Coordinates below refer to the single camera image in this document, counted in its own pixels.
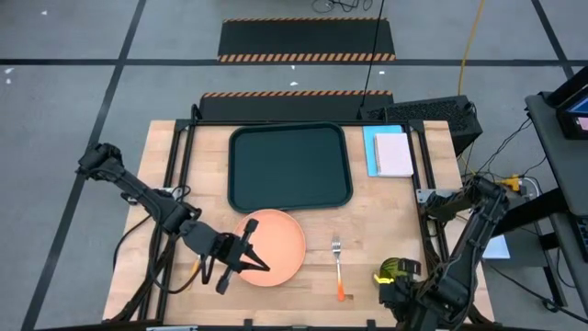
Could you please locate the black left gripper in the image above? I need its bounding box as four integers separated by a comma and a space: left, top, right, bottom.
180, 218, 271, 295

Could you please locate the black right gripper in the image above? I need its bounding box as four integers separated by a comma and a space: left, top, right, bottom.
377, 257, 435, 318

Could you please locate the green patterned cup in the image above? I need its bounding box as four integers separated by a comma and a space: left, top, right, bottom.
378, 257, 401, 283

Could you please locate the orange round plate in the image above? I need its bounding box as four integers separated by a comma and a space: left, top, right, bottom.
232, 209, 308, 289

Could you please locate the fork with orange handle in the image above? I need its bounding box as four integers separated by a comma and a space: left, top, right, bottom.
331, 235, 347, 303

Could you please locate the dark green tray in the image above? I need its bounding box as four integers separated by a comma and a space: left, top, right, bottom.
227, 121, 355, 214

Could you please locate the white paper sheet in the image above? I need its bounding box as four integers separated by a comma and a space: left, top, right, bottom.
481, 234, 512, 261

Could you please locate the white notepad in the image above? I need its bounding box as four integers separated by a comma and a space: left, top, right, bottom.
373, 132, 415, 179

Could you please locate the blue notebook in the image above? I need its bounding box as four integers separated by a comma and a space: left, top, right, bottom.
362, 124, 405, 178

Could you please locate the grey side table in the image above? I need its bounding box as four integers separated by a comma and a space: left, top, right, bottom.
472, 90, 588, 323

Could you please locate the large black hazard-striped mat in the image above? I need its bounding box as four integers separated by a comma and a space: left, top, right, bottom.
216, 17, 398, 64

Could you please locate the black monitor with blue screen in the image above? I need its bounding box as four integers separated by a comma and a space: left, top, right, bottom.
545, 65, 588, 142

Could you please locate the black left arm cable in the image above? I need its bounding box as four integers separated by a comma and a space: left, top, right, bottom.
112, 183, 217, 296

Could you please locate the black aluminium table frame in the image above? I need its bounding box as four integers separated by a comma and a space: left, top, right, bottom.
108, 118, 496, 331

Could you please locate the black hanging cable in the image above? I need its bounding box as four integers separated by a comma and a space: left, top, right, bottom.
358, 0, 387, 109

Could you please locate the yellow hanging cable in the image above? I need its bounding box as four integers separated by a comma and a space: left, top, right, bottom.
457, 0, 487, 97

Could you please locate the coiled black floor cable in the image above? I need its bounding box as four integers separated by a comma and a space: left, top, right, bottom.
311, 0, 375, 15

